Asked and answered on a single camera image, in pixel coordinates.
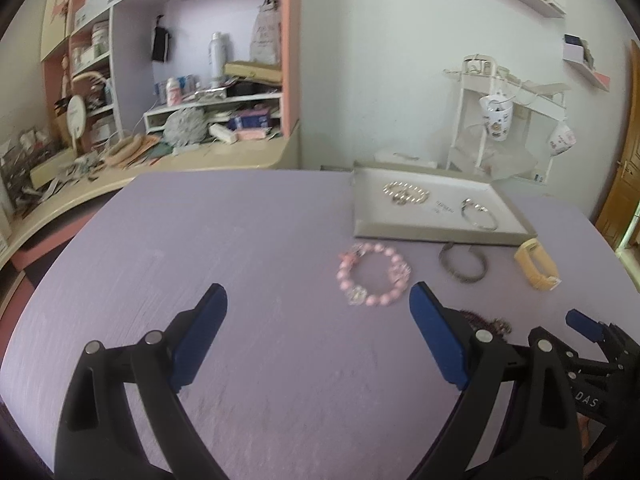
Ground person's right hand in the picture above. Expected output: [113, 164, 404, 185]
[576, 412, 608, 471]

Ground wooden rings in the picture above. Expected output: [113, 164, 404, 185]
[104, 135, 148, 167]

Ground purple tablecloth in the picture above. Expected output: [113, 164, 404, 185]
[0, 170, 640, 480]

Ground pink and white shelf unit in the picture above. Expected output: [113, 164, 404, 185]
[40, 0, 303, 171]

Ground wooden door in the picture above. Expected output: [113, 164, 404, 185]
[595, 40, 640, 251]

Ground pink bead bracelet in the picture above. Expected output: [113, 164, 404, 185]
[337, 242, 412, 308]

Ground round white mirror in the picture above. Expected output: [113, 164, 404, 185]
[65, 95, 90, 156]

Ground cream curved desk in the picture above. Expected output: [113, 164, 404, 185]
[0, 135, 301, 271]

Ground white pearl bracelet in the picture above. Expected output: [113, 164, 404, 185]
[381, 181, 432, 207]

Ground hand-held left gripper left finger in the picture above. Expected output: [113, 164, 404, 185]
[52, 283, 236, 480]

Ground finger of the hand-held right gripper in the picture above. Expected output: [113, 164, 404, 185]
[566, 309, 640, 361]
[564, 347, 626, 386]

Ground white spray bottle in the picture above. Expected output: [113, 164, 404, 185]
[209, 32, 226, 88]

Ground clear cosmetic organizer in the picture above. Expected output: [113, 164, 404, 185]
[0, 125, 66, 211]

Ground cartoon print cabinet panel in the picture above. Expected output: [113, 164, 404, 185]
[40, 0, 76, 63]

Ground white utility cart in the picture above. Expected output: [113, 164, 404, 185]
[442, 54, 571, 186]

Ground small black hanging bag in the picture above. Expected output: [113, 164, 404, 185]
[151, 15, 171, 63]

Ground short white wall shelf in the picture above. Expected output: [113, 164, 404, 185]
[562, 34, 612, 92]

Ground grey shallow tray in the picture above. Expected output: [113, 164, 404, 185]
[351, 160, 538, 247]

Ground printed white cup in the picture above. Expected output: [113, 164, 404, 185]
[547, 122, 576, 158]
[479, 91, 513, 140]

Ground silver cuff bracelet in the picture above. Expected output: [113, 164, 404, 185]
[438, 242, 488, 284]

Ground thin silver bangle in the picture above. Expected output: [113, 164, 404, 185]
[459, 197, 499, 232]

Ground blue box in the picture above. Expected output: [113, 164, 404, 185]
[227, 112, 271, 131]

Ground grey fluffy ball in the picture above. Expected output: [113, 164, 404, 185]
[164, 107, 207, 148]

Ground dark red bead bracelet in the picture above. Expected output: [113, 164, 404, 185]
[457, 308, 513, 338]

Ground yellow wristwatch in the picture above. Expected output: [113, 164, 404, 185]
[514, 240, 561, 292]

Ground white desk organizer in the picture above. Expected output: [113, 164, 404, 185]
[143, 91, 283, 133]

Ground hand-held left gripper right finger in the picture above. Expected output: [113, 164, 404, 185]
[406, 281, 586, 480]

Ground printed white bag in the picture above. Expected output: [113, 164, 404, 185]
[250, 0, 282, 66]

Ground flat beige box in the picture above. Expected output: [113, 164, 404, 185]
[224, 60, 283, 83]

